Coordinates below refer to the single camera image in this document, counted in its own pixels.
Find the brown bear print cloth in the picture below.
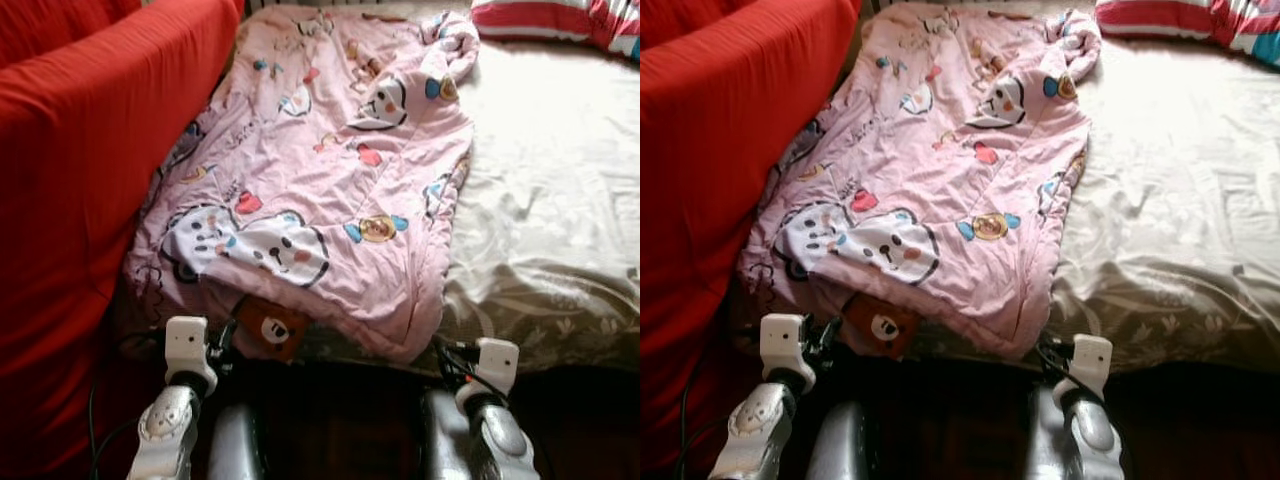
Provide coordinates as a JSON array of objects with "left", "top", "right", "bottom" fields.
[
  {"left": 235, "top": 295, "right": 311, "bottom": 361},
  {"left": 842, "top": 292, "right": 921, "bottom": 359}
]

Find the grey robot right leg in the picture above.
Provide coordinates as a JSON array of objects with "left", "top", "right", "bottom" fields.
[
  {"left": 420, "top": 390, "right": 471, "bottom": 480},
  {"left": 1025, "top": 385, "right": 1071, "bottom": 480}
]

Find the grey robot leg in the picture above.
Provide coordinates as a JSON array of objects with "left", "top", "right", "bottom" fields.
[
  {"left": 205, "top": 400, "right": 266, "bottom": 480},
  {"left": 1025, "top": 385, "right": 1071, "bottom": 480},
  {"left": 420, "top": 390, "right": 471, "bottom": 480},
  {"left": 805, "top": 400, "right": 866, "bottom": 480}
]

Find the grey robot left leg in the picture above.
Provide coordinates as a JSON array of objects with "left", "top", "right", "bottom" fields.
[
  {"left": 805, "top": 400, "right": 866, "bottom": 480},
  {"left": 205, "top": 400, "right": 266, "bottom": 480}
]

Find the pink cartoon print blanket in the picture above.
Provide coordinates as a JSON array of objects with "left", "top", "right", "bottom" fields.
[
  {"left": 738, "top": 3, "right": 1101, "bottom": 361},
  {"left": 120, "top": 5, "right": 481, "bottom": 366}
]

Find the cream leaf print bed sheet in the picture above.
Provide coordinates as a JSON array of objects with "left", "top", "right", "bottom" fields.
[
  {"left": 300, "top": 0, "right": 641, "bottom": 376},
  {"left": 900, "top": 0, "right": 1280, "bottom": 376}
]

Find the red fabric covered sofa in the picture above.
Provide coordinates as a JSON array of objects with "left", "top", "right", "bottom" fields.
[
  {"left": 640, "top": 0, "right": 861, "bottom": 477},
  {"left": 0, "top": 0, "right": 243, "bottom": 480}
]

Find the colourful floral bolster pillow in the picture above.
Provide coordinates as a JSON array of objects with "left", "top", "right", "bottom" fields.
[
  {"left": 470, "top": 0, "right": 641, "bottom": 63},
  {"left": 1095, "top": 0, "right": 1280, "bottom": 69}
]

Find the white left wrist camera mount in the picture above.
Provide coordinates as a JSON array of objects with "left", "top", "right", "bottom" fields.
[
  {"left": 760, "top": 313, "right": 806, "bottom": 374},
  {"left": 163, "top": 316, "right": 209, "bottom": 377}
]

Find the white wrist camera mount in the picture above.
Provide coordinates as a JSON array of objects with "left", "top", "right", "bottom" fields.
[
  {"left": 760, "top": 313, "right": 806, "bottom": 374},
  {"left": 475, "top": 338, "right": 521, "bottom": 397},
  {"left": 1070, "top": 335, "right": 1114, "bottom": 397},
  {"left": 163, "top": 316, "right": 209, "bottom": 377}
]

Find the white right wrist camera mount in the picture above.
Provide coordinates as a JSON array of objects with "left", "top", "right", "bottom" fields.
[
  {"left": 475, "top": 338, "right": 521, "bottom": 397},
  {"left": 1070, "top": 335, "right": 1114, "bottom": 397}
]

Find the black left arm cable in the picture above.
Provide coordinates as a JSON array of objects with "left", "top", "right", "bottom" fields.
[{"left": 88, "top": 350, "right": 136, "bottom": 480}]

